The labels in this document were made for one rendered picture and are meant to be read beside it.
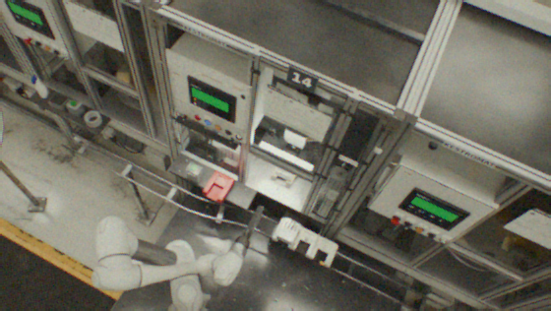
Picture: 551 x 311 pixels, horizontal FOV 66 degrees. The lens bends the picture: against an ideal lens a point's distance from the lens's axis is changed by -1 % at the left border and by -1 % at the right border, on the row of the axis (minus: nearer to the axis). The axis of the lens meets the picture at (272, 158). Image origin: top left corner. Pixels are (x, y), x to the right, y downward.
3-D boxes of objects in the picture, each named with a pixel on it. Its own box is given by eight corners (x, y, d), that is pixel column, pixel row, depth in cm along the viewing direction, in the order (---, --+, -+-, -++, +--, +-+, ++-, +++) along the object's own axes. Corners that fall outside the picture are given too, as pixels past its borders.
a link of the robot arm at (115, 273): (144, 282, 176) (139, 252, 183) (98, 287, 165) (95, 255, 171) (133, 293, 185) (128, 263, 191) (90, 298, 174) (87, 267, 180)
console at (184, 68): (171, 114, 224) (161, 53, 184) (200, 78, 238) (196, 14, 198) (242, 149, 218) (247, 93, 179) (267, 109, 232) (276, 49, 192)
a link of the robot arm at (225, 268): (233, 250, 209) (219, 249, 219) (217, 279, 202) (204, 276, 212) (248, 262, 214) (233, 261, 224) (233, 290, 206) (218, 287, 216)
